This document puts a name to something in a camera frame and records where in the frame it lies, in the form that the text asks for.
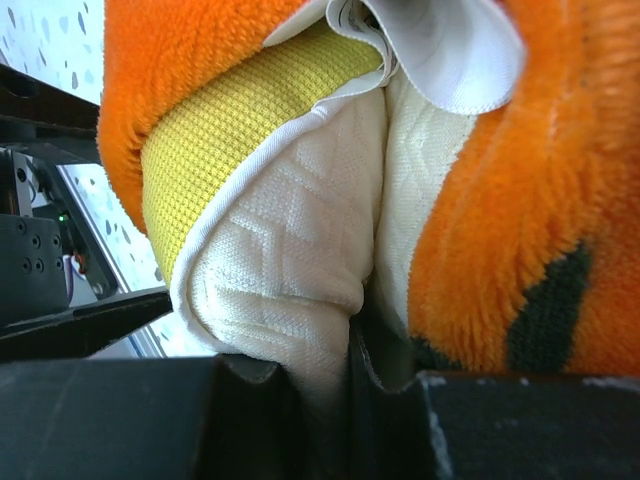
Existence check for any orange patterned pillowcase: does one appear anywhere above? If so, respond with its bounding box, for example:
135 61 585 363
98 1 639 375

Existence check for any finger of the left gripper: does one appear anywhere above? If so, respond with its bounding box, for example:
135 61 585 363
1 288 172 361

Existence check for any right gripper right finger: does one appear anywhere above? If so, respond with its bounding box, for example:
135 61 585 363
349 316 639 479

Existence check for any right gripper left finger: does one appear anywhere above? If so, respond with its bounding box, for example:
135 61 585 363
1 355 300 479

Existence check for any cream pillow yellow edge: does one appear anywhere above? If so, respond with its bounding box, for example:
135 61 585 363
141 20 478 420

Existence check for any white pillow care label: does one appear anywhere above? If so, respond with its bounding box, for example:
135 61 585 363
326 0 526 115

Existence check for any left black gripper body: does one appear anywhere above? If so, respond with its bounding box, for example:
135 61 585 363
1 66 118 325

